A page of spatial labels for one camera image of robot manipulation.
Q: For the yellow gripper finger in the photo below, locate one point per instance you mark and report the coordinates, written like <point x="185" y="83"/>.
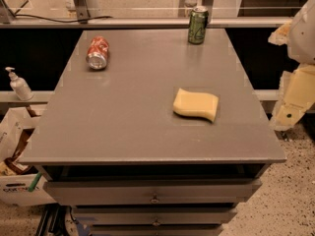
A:
<point x="280" y="35"/>
<point x="296" y="96"/>

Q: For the red coke can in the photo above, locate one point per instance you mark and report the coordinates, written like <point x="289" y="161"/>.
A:
<point x="97" y="55"/>

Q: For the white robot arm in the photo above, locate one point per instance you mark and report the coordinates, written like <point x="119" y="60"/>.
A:
<point x="301" y="36"/>

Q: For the green soda can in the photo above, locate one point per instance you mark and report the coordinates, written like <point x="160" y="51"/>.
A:
<point x="198" y="24"/>

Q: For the yellow sponge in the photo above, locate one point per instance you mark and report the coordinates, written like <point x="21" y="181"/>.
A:
<point x="196" y="104"/>

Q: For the top grey drawer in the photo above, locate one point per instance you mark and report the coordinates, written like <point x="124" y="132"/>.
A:
<point x="164" y="192"/>

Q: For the grey drawer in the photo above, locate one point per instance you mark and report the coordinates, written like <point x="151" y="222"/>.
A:
<point x="163" y="230"/>
<point x="164" y="192"/>
<point x="150" y="215"/>

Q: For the grey drawer cabinet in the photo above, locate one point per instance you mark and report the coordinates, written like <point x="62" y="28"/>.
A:
<point x="118" y="124"/>

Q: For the middle grey drawer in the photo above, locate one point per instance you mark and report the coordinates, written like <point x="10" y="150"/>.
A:
<point x="150" y="215"/>

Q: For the bottom grey drawer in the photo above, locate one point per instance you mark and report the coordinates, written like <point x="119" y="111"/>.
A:
<point x="163" y="230"/>

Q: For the white pump bottle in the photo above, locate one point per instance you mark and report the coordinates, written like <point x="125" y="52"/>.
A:
<point x="19" y="85"/>

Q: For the green marker pen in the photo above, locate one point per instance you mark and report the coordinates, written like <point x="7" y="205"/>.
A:
<point x="34" y="182"/>

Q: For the white cardboard box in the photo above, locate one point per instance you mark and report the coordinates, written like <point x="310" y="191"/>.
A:
<point x="15" y="132"/>

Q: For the grey metal rail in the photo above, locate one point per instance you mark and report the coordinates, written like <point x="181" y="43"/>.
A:
<point x="142" y="23"/>

